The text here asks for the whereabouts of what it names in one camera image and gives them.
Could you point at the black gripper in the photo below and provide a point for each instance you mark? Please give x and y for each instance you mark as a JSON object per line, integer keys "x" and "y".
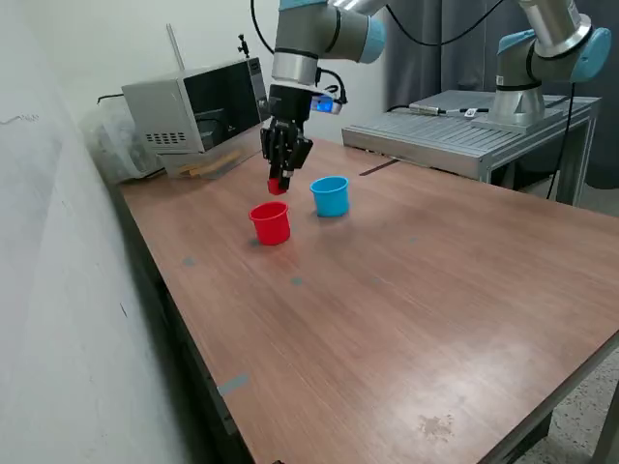
{"x": 289, "y": 106}

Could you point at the wooden sticks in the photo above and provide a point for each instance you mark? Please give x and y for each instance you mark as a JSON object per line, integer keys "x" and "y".
{"x": 213, "y": 164}

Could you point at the red plastic cup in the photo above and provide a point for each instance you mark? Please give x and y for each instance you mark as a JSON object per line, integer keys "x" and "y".
{"x": 271, "y": 224}

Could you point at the blue plastic cup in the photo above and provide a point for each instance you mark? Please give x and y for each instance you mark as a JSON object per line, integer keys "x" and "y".
{"x": 330, "y": 198}

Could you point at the clear plastic box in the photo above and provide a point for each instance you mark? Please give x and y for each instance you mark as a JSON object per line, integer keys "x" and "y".
{"x": 232, "y": 154}

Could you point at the clear plastic bag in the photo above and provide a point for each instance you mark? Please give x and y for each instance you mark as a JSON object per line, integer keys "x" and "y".
{"x": 111, "y": 145}

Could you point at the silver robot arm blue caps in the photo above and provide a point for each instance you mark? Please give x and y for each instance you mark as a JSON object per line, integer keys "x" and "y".
{"x": 309, "y": 29}

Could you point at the silver microwave oven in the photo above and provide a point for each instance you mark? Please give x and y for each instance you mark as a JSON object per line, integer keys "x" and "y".
{"x": 217, "y": 101}

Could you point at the long grey tape strip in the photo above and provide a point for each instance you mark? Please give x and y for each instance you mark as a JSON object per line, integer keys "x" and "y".
{"x": 234, "y": 384}

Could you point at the small black camera mount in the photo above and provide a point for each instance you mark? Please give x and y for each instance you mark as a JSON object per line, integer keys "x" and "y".
{"x": 243, "y": 47}

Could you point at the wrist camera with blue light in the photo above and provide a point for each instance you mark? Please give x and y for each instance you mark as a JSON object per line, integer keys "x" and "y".
{"x": 326, "y": 105}

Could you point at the white label tag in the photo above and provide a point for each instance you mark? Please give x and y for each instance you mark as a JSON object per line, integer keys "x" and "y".
{"x": 469, "y": 113}

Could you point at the black tape strip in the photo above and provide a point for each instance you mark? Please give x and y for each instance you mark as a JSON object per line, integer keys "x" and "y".
{"x": 379, "y": 167}

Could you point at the red cube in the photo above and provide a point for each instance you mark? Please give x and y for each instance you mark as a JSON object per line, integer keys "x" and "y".
{"x": 274, "y": 187}

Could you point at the white thin rod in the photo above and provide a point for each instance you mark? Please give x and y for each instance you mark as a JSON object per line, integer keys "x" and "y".
{"x": 175, "y": 46}

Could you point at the aluminium robot mounting table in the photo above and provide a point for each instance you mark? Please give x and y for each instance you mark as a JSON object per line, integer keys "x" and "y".
{"x": 459, "y": 135}

